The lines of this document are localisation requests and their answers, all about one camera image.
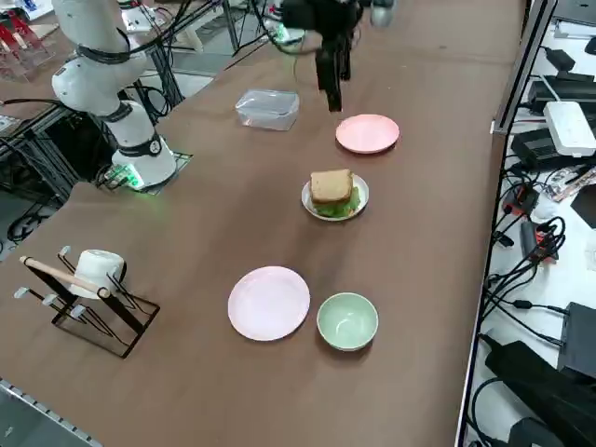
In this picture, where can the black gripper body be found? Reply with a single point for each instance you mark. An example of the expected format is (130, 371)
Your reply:
(321, 16)

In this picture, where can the brown bread slice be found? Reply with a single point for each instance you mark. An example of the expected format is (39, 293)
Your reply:
(330, 184)

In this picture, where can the green lettuce leaf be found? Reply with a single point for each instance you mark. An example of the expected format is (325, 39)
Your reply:
(333, 208)

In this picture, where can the green ceramic bowl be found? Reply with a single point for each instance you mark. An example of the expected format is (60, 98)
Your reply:
(347, 321)

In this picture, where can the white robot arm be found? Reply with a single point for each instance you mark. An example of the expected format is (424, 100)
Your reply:
(281, 32)
(93, 84)

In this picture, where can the white plate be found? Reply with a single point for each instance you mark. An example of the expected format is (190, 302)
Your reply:
(361, 186)

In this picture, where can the pale pink plate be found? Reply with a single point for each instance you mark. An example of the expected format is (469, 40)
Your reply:
(267, 302)

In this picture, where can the clear plastic container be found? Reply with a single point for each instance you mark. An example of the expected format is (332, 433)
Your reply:
(266, 109)

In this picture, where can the black power brick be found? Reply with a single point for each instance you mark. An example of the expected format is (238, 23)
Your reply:
(533, 149)

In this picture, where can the white power strip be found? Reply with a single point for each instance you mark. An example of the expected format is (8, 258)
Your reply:
(570, 128)

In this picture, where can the small black adapter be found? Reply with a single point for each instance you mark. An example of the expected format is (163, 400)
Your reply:
(528, 237)

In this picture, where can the clear acrylic rack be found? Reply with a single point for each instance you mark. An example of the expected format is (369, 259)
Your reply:
(23, 51)

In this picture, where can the white cup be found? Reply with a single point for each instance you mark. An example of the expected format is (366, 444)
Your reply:
(95, 270)

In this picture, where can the black box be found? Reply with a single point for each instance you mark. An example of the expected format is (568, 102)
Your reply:
(579, 340)

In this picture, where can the black bag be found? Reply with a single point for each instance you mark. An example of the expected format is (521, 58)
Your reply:
(540, 396)

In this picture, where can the aluminium frame post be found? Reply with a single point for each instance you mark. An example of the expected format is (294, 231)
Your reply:
(524, 65)

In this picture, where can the aluminium table edge rail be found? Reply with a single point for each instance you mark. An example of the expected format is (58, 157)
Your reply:
(42, 414)
(479, 288)

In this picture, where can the black metal frame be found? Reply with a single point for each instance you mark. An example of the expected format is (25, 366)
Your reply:
(60, 139)

